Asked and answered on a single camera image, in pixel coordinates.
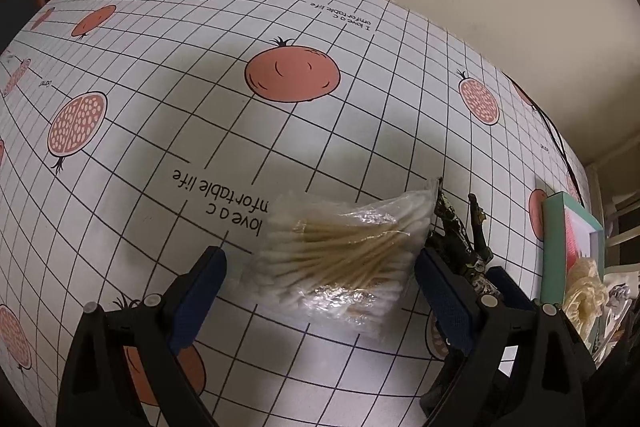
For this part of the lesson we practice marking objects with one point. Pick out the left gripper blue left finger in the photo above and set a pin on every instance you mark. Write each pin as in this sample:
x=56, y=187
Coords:
x=192, y=294

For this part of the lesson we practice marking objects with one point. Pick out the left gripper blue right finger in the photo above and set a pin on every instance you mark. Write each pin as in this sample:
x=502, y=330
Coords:
x=451, y=298

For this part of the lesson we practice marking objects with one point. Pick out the black gold transformer toy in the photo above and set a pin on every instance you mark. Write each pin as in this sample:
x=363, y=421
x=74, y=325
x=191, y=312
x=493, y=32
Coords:
x=466, y=257

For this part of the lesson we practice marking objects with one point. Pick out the cotton swab bag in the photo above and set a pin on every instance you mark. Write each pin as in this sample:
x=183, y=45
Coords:
x=332, y=262

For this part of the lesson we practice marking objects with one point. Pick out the cream lace cloth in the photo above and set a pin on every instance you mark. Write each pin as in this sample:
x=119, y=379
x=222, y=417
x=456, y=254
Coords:
x=585, y=296

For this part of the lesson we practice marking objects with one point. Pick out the pink hair roller clip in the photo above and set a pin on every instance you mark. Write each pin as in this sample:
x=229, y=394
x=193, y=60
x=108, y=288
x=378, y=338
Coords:
x=577, y=237

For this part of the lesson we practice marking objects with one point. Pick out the white teal-rimmed tray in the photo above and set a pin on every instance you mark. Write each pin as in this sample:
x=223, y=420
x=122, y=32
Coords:
x=554, y=268

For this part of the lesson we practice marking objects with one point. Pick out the white shelf unit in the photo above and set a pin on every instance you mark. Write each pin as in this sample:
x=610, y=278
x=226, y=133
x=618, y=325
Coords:
x=614, y=195

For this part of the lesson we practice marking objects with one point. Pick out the pomegranate grid tablecloth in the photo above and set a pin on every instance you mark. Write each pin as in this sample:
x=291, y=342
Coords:
x=136, y=133

